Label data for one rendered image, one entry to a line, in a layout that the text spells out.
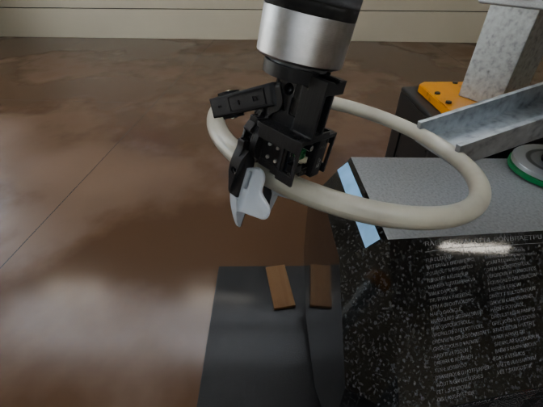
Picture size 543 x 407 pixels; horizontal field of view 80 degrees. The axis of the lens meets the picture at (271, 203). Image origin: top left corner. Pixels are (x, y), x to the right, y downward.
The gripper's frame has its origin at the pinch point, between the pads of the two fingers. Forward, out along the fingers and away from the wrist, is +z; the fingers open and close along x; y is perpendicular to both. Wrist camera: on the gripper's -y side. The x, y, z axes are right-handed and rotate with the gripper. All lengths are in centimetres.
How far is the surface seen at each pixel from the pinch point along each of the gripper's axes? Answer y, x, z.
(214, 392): -14, 19, 102
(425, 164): 7, 65, 6
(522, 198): 31, 64, 4
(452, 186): 17, 59, 6
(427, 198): 14, 50, 8
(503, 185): 26, 67, 4
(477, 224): 26, 47, 7
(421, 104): -19, 139, 6
